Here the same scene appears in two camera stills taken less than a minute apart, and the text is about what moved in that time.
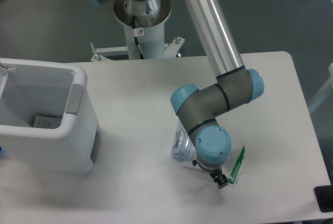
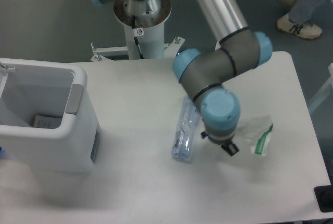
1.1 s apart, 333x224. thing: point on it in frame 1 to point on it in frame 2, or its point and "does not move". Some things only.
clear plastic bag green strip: [237, 164] to [259, 147]
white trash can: [47, 120] does not move
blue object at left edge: [2, 153] does not move
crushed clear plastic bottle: [182, 149] does not move
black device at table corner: [324, 195] does not move
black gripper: [213, 173] to [227, 145]
